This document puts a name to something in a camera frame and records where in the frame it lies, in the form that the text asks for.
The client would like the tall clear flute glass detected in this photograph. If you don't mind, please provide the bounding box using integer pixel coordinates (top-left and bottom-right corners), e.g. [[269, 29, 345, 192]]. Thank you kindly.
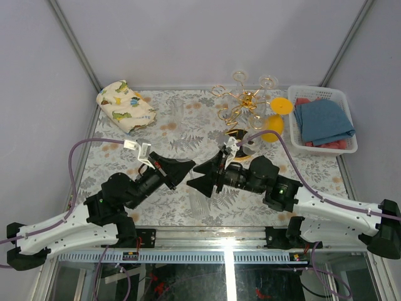
[[180, 169, 209, 221]]

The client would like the yellow plastic goblet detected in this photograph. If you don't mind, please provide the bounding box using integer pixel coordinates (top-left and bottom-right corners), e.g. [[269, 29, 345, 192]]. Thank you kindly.
[[263, 97, 293, 136]]

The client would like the dinosaur print cloth bag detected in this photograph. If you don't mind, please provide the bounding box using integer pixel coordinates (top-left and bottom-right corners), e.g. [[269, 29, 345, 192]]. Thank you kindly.
[[96, 80, 157, 133]]

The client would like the plain clear flute glass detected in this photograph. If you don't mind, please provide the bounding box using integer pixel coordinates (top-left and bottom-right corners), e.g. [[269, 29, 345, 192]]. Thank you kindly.
[[170, 98, 184, 139]]

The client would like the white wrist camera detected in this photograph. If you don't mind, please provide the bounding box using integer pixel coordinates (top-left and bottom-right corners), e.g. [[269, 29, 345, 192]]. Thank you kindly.
[[123, 139, 155, 169], [220, 135, 240, 166]]

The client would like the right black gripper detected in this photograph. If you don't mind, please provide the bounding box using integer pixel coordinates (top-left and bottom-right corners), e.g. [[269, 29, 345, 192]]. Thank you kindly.
[[187, 149, 265, 198]]

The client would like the red cloth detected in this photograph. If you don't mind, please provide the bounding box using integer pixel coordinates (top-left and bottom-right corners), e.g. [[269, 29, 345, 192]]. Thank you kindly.
[[294, 97, 349, 151]]

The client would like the aluminium front rail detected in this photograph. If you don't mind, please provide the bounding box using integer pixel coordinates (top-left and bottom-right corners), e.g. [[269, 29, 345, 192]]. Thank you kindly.
[[46, 225, 385, 264]]

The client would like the gold wine glass rack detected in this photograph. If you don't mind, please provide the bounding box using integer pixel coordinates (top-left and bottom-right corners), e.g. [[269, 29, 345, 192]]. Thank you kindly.
[[212, 85, 263, 142]]

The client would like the floral table mat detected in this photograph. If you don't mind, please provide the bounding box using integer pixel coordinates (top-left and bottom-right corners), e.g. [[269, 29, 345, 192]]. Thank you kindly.
[[77, 90, 348, 226]]

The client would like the blue folded cloth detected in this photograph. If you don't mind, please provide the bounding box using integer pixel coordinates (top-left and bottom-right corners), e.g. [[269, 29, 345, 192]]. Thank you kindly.
[[293, 98, 357, 147]]

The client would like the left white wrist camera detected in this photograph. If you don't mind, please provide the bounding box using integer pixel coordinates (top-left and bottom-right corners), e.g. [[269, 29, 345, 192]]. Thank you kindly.
[[123, 139, 155, 169]]

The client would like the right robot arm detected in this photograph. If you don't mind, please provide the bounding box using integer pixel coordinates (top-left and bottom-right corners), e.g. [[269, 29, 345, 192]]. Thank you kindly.
[[187, 150, 400, 260]]

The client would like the slim clear champagne flute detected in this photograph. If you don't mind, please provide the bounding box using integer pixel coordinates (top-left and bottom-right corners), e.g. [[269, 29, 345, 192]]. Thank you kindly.
[[256, 75, 278, 117]]

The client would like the short clear wine glass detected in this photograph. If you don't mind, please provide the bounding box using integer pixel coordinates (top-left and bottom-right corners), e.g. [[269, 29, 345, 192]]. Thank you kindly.
[[231, 70, 248, 97]]

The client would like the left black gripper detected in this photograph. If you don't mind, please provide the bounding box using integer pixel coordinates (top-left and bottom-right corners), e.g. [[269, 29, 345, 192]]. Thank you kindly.
[[130, 154, 198, 211]]

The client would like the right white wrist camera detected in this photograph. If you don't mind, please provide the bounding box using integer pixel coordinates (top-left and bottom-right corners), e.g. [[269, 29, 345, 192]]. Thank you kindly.
[[220, 135, 240, 166]]

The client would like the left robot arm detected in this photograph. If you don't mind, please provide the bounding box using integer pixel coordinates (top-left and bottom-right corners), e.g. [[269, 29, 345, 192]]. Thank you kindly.
[[6, 152, 195, 271]]

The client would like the white plastic basket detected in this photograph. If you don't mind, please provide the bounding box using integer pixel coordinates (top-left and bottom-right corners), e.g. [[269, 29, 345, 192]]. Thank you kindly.
[[288, 85, 358, 156]]

